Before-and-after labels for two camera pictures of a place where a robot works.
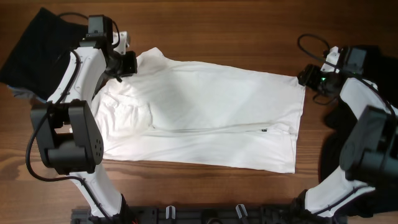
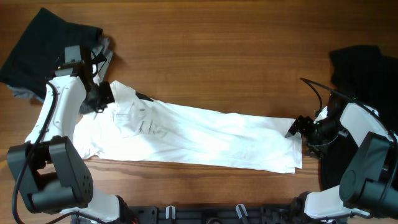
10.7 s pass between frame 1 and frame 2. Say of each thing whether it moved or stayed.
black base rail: stayed
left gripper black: moved
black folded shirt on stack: stayed
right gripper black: moved
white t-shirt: moved
